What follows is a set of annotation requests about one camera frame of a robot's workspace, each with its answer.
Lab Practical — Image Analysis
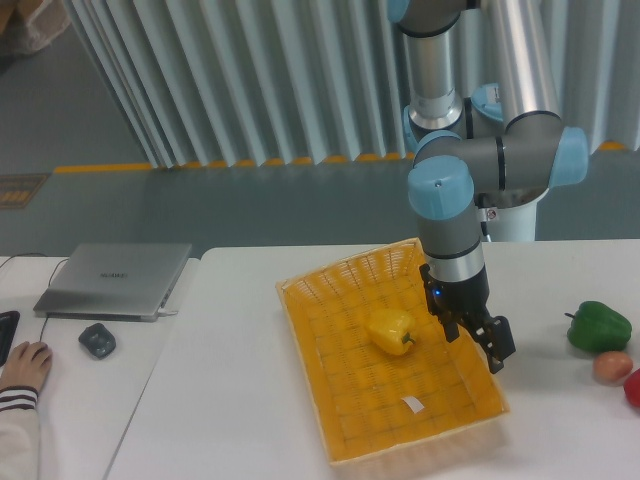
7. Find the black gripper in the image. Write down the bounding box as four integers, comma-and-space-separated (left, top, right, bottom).
420, 264, 516, 374

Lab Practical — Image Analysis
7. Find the red bell pepper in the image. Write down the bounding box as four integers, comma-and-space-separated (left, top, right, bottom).
623, 369, 640, 408

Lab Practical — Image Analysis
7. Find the striped sleeve forearm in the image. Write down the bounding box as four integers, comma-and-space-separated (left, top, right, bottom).
1, 386, 40, 479

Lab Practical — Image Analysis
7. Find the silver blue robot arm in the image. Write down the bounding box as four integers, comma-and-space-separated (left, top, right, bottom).
387, 1, 589, 372

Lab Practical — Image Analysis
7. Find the yellow woven basket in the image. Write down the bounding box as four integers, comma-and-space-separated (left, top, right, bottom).
277, 238, 509, 468

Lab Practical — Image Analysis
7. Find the person's hand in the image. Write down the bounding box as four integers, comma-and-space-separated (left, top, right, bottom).
1, 341, 53, 394

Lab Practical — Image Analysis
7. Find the yellow bell pepper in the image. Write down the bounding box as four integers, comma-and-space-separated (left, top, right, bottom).
365, 309, 417, 356

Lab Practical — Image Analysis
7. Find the white paper label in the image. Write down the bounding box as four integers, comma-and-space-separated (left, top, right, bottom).
402, 396, 425, 414

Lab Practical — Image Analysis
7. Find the green bell pepper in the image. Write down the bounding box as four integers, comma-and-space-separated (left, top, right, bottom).
565, 300, 633, 353

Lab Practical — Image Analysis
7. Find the orange peach fruit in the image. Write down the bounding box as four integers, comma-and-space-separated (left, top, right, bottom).
593, 351, 633, 383

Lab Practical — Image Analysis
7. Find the silver closed laptop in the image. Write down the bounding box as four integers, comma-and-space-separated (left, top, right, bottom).
33, 243, 192, 321

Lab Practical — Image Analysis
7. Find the grey corrugated partition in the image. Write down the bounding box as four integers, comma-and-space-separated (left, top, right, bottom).
63, 1, 639, 168

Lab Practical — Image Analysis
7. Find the grey small device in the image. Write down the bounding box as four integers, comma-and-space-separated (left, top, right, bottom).
78, 323, 117, 360

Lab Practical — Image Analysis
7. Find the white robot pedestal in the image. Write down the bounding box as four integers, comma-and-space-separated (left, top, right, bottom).
475, 189, 548, 242

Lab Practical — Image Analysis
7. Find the black mouse cable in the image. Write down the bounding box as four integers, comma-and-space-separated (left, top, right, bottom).
0, 252, 71, 345

